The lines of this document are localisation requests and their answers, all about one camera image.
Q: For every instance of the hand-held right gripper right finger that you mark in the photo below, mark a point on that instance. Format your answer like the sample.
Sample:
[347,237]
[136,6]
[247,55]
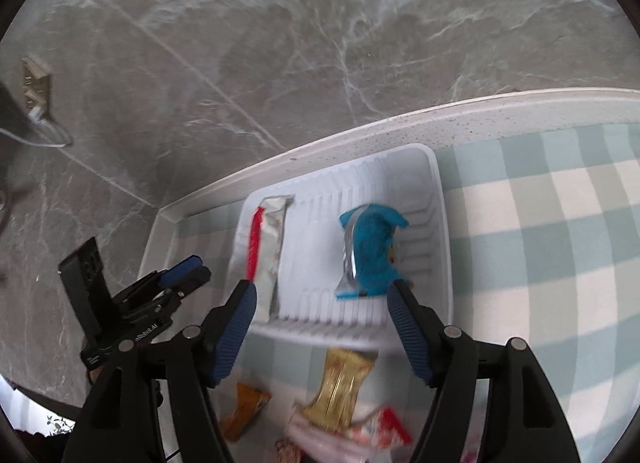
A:
[407,335]

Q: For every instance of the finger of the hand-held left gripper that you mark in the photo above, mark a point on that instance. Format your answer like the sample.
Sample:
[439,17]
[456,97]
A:
[186,265]
[196,280]

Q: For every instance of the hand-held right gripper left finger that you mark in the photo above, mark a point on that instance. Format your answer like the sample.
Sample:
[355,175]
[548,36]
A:
[235,330]

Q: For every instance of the orange snack packet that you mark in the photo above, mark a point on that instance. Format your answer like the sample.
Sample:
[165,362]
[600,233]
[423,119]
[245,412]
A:
[245,410]

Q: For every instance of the blue silver snack packet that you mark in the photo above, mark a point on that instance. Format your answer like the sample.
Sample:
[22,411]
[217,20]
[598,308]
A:
[370,253]

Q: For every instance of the white plastic tray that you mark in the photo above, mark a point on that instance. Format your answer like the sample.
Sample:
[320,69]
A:
[320,243]

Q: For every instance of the translucent pink snack packet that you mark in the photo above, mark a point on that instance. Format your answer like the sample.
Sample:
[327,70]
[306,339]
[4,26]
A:
[320,445]

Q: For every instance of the silver red snack packet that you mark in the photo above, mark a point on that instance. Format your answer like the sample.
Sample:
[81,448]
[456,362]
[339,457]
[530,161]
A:
[272,253]

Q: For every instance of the gold snack packet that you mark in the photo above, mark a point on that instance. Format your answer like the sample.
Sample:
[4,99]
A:
[340,383]

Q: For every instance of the red white snack packet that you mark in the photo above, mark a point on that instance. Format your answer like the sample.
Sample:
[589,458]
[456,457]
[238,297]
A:
[385,430]

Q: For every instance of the white leaf-print cloth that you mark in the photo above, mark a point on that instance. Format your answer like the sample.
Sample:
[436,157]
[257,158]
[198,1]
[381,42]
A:
[30,413]

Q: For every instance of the brown patterned snack packet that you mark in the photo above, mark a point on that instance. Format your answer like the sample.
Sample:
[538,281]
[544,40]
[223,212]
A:
[289,452]

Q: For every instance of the green white checked tablecloth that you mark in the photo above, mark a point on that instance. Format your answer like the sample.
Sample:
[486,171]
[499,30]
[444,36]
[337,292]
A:
[525,243]

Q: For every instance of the brass floor socket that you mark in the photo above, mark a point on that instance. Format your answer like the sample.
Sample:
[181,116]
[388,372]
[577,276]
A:
[35,88]

